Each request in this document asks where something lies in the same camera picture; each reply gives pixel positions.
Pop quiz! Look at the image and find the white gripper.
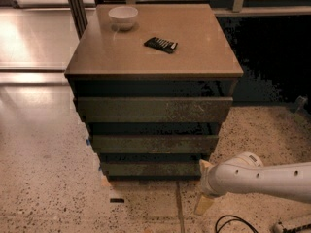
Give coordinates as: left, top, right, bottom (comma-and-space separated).
194, 159, 226, 216

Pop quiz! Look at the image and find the drawer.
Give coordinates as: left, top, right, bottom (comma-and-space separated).
74, 97, 233, 123
89, 135, 219, 153
101, 162, 200, 177

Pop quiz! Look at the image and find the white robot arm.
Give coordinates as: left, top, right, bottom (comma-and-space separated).
194, 151, 311, 216

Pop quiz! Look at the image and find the middle drawer front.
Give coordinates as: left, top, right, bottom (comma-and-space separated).
89, 135, 219, 153

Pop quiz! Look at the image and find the brown drawer cabinet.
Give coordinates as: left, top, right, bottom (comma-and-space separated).
65, 4, 243, 180

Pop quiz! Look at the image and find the top drawer front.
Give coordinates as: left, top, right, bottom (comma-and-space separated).
74, 97, 233, 123

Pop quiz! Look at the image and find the grey power strip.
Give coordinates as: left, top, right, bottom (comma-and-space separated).
273, 215, 311, 233

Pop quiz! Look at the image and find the black rectangular case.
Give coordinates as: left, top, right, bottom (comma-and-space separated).
144, 37, 178, 54

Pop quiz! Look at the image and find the white bowl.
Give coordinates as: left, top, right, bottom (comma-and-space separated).
108, 6, 138, 31

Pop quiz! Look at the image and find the black cable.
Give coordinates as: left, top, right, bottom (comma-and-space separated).
215, 215, 259, 233

